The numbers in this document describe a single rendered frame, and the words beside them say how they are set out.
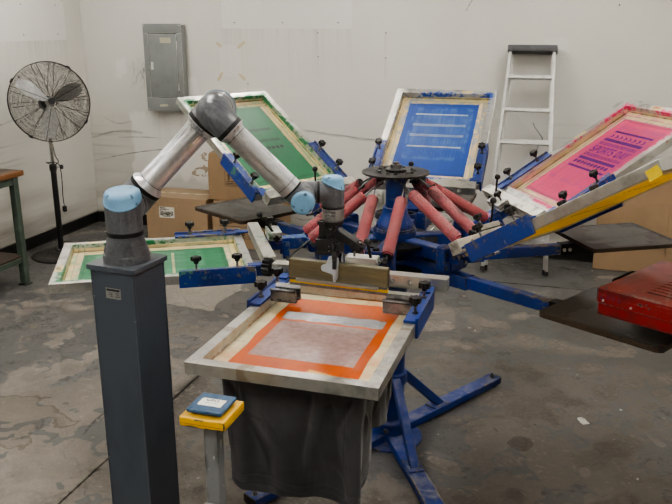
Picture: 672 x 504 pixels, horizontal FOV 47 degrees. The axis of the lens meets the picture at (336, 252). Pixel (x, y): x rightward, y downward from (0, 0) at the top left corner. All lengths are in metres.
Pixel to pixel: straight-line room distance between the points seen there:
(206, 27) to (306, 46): 0.96
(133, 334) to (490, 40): 4.68
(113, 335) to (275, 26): 4.81
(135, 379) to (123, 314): 0.22
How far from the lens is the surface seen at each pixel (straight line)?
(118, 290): 2.55
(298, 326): 2.63
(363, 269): 2.64
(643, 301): 2.62
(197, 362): 2.31
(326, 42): 6.92
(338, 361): 2.37
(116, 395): 2.72
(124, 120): 7.84
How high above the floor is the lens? 1.94
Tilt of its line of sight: 17 degrees down
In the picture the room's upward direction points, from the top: straight up
